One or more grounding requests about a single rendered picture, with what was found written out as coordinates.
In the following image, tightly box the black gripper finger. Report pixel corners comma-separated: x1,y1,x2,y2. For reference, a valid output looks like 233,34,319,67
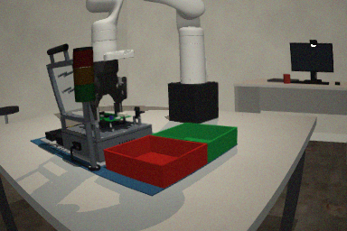
109,77,127,114
89,81,108,123

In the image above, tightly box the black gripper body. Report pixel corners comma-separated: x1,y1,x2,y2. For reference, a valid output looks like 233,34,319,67
93,60,118,96

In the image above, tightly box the green circuit board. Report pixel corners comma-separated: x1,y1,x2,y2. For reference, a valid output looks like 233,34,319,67
99,111,131,122

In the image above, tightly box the red bin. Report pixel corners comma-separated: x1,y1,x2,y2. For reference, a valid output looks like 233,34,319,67
104,135,208,189

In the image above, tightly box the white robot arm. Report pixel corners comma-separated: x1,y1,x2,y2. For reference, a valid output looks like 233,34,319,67
86,0,208,84

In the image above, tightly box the green bin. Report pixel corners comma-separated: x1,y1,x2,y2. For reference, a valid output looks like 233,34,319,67
151,123,238,162

